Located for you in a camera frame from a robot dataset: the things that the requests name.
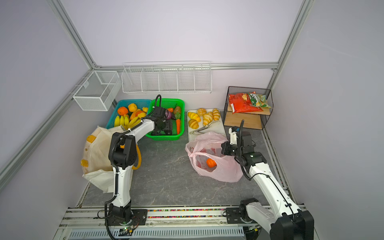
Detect yellow toy banana bunch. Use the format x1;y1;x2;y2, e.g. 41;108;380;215
114;116;141;129

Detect toy bread bun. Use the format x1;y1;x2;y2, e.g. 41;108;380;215
197;108;207;116

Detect white wire wall shelf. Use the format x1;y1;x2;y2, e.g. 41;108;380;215
121;61;213;93

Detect green snack bag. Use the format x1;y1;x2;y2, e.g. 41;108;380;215
247;92;270;108

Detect pink plastic grocery bag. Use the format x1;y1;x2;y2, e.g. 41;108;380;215
185;132;243;183

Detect toy croissant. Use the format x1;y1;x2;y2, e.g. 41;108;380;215
203;112;214;127

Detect teal plastic basket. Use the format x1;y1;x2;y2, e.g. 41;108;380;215
106;99;151;129

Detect striped toy bread roll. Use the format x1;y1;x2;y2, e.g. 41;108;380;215
188;119;199;130

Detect striped toy bread loaf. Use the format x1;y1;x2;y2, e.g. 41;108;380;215
188;112;201;123

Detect white mesh wall basket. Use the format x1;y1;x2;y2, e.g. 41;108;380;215
73;70;122;112

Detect orange toy pumpkin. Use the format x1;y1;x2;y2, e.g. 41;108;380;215
206;159;217;168

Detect brown toy potato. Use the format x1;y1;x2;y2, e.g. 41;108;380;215
173;106;182;120

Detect black wire snack rack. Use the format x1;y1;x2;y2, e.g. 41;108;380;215
223;86;274;130

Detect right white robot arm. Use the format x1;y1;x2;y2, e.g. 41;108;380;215
222;121;315;240

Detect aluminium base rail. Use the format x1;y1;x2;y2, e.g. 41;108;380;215
53;204;313;229

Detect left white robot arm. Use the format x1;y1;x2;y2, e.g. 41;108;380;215
105;95;173;224

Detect yellow-orange toy citrus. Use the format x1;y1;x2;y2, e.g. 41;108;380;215
128;103;138;113

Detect red chip bag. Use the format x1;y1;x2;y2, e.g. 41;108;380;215
229;93;263;114

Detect orange toy carrot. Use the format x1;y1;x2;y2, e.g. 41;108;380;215
176;119;181;135

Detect white canvas tote bag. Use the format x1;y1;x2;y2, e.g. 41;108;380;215
81;126;141;193

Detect white bread tray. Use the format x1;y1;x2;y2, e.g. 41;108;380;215
187;110;226;142

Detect yellow toy lemon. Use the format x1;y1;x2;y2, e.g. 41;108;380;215
138;112;147;119

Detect metal bread tongs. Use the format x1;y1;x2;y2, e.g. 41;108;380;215
189;121;221;135

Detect green plastic basket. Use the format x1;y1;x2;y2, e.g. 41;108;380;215
146;98;185;141

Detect purple toy onion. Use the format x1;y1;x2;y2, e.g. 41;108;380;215
166;110;172;120

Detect orange toy tangerine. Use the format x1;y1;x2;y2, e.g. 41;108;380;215
117;107;129;116

